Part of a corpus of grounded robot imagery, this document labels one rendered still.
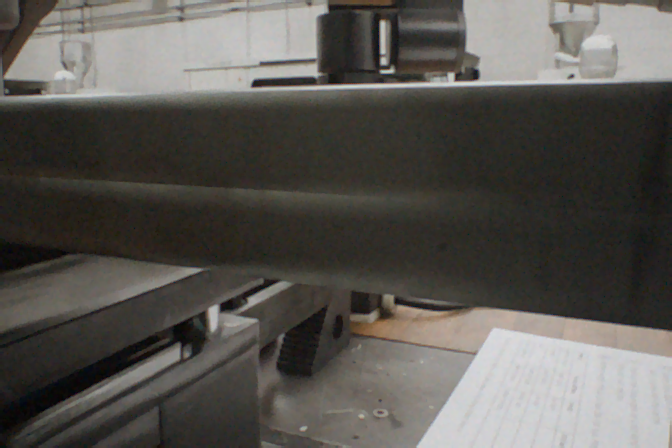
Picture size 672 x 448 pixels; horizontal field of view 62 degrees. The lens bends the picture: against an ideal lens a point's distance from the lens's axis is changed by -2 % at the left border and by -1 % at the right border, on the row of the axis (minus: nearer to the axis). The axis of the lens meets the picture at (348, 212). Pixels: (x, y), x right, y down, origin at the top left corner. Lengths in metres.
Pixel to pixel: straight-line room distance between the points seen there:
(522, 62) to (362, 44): 6.14
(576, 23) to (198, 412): 5.07
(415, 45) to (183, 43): 8.66
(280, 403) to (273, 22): 7.80
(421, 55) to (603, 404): 0.30
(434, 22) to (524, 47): 6.13
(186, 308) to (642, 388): 0.31
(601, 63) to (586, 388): 4.48
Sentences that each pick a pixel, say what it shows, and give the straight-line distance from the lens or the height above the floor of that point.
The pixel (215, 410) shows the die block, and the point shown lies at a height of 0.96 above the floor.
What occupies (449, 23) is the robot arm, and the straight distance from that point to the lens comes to 0.50.
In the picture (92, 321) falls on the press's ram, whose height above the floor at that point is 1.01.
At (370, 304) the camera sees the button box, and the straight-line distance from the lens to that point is 0.49.
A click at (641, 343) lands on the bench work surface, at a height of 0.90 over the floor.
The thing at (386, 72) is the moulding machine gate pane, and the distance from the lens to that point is 4.98.
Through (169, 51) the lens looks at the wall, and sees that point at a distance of 9.30.
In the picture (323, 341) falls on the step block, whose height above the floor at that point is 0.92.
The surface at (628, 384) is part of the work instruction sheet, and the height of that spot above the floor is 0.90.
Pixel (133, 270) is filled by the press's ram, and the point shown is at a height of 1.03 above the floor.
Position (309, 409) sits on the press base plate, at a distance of 0.36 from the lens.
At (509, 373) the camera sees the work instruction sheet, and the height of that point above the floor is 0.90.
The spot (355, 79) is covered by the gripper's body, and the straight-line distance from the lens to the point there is 0.48.
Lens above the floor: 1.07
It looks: 9 degrees down
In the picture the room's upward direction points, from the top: straight up
